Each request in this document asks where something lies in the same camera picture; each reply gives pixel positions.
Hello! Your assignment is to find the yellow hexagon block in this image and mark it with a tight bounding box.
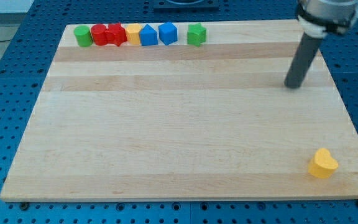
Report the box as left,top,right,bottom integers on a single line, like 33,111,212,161
126,23,142,45

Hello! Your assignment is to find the red cylinder block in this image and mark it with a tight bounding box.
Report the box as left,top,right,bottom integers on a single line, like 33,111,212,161
90,24,108,46

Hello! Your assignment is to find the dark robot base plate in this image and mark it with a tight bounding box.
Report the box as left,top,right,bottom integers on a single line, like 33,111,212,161
153,0,219,11

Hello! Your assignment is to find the yellow heart block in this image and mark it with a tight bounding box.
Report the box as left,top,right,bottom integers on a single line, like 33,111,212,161
308,148,339,179

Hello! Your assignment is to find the green star block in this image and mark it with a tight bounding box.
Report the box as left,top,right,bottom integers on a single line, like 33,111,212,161
187,23,207,47

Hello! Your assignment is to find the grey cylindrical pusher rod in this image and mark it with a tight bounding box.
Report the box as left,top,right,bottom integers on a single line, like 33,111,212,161
284,32,323,89

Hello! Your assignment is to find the blue cube block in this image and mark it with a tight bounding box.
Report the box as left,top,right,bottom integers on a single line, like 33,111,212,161
158,22,178,45

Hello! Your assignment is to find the wooden board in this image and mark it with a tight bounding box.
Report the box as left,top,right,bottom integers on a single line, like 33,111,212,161
0,20,358,202

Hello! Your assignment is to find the red star block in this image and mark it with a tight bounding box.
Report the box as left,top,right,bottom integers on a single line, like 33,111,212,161
105,22,127,47

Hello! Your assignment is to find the green cylinder block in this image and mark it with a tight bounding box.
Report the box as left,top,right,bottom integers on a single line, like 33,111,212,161
73,25,93,47

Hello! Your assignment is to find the blue triangle block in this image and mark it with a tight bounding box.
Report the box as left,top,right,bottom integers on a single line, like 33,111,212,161
139,24,158,46

